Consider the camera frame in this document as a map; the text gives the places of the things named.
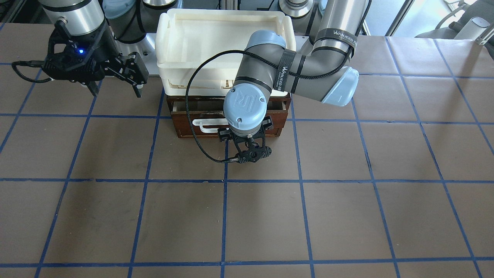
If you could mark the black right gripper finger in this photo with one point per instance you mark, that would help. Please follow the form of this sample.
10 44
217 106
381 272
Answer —
132 69
93 87

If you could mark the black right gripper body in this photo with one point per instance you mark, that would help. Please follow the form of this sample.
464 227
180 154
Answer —
101 54

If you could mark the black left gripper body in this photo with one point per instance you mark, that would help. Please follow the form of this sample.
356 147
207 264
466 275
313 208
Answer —
224 134

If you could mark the white drawer handle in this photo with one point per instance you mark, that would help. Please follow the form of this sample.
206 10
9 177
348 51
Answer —
210 126

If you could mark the wooden drawer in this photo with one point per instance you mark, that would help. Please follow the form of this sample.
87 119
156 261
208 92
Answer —
207 117

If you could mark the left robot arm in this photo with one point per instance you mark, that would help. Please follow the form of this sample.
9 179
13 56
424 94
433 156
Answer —
322 75

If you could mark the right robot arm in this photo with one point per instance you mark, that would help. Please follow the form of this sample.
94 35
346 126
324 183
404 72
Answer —
132 22

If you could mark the cream plastic tray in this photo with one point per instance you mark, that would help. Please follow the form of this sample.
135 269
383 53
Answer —
187 37

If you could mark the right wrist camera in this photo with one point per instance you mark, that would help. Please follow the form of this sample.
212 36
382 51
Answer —
72 57

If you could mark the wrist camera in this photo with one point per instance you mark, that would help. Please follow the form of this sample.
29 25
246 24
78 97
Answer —
256 149
72 57

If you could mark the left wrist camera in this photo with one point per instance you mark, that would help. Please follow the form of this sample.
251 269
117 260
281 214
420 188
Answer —
256 149

